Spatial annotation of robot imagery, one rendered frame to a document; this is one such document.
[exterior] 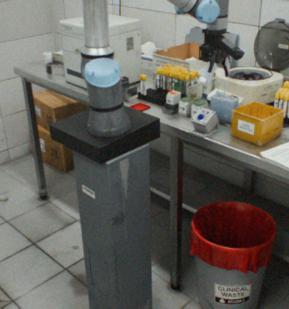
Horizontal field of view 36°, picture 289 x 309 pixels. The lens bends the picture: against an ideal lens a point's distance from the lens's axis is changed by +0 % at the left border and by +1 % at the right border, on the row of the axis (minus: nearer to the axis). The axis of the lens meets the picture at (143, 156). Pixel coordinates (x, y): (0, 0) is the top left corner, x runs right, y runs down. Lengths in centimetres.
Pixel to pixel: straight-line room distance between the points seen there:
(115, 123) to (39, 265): 117
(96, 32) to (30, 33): 185
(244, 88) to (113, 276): 91
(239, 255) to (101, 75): 89
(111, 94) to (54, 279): 119
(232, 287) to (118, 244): 55
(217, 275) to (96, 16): 112
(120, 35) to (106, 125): 71
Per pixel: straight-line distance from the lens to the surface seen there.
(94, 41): 156
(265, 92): 191
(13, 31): 331
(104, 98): 146
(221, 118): 176
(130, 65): 218
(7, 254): 258
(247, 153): 155
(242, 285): 196
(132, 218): 168
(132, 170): 157
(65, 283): 233
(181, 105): 181
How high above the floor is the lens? 157
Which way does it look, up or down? 28 degrees down
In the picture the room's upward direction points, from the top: 1 degrees counter-clockwise
